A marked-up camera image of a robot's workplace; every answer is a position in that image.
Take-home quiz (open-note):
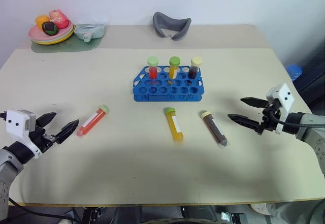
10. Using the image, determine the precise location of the yellow tube green cap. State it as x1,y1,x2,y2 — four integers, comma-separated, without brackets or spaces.
169,55,181,85
164,107,185,143

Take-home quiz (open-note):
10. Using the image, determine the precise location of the black box under table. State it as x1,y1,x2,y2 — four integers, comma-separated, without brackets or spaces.
81,207,107,224

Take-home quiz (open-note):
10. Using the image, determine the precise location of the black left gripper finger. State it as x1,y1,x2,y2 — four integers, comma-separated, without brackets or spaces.
36,112,57,128
54,119,80,145

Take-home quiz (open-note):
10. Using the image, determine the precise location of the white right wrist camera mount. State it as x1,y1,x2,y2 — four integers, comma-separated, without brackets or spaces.
266,83,296,135

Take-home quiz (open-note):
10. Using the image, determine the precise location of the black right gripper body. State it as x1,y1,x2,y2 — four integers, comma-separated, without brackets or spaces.
255,100,282,136

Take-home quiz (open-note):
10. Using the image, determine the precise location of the black object beside table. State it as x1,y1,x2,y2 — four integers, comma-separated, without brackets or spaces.
291,38,325,105

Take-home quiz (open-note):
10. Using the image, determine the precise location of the stack of coloured plates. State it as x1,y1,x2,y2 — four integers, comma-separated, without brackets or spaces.
31,27,76,46

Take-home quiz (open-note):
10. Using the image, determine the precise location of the light green plate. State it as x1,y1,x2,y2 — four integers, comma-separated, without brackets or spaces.
30,25,75,43

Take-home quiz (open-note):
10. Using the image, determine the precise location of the pink plate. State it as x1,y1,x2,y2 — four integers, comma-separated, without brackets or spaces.
28,22,74,40

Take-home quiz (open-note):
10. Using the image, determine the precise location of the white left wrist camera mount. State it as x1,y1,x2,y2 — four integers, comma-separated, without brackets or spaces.
5,109,43,160

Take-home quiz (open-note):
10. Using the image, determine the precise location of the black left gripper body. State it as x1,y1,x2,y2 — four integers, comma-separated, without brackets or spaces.
29,125,58,154

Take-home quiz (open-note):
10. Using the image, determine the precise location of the black cable under table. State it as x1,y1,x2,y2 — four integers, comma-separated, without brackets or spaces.
8,198,74,218

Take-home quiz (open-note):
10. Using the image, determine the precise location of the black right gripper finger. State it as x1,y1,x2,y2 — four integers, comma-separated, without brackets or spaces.
227,114,262,131
240,97,268,109

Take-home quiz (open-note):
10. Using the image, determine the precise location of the dark tube cream cap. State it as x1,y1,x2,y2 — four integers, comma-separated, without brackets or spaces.
187,57,203,85

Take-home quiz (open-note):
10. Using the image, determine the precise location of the orange-red tube green cap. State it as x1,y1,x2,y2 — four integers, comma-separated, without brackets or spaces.
76,105,110,139

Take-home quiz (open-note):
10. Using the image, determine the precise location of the pink toy peach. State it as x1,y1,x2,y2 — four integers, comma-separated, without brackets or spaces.
48,9,70,29

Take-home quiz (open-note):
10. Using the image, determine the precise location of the dark brown green toy fruit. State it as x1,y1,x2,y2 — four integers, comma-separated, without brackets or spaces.
42,21,59,36

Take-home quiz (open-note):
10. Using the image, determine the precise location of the orange toy fruit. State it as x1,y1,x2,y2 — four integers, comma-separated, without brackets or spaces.
35,14,51,28

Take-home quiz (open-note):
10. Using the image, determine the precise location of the brown tube cream cap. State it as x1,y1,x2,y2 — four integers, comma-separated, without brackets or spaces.
200,110,229,148

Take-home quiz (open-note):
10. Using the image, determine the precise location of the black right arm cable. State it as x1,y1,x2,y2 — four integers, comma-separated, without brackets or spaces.
269,109,325,128

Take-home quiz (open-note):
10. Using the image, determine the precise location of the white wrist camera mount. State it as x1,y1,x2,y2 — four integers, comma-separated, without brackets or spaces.
266,83,296,135
5,109,43,160

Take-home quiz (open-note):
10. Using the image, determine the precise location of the beige round object under table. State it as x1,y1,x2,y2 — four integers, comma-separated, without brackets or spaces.
250,203,274,216

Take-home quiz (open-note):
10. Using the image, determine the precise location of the red tube green cap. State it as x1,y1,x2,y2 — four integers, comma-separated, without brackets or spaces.
147,56,159,86

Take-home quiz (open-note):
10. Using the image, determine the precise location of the blue ribbed round container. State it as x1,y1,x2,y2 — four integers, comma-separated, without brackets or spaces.
286,64,303,82

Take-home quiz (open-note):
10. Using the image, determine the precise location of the grey curved foam cushion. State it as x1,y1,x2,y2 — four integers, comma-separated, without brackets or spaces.
152,11,192,41

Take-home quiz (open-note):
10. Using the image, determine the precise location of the blue test tube rack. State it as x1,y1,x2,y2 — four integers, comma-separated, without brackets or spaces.
132,66,206,102

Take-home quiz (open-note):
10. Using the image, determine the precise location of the green table mat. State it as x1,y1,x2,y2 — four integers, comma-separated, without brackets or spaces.
30,29,102,54

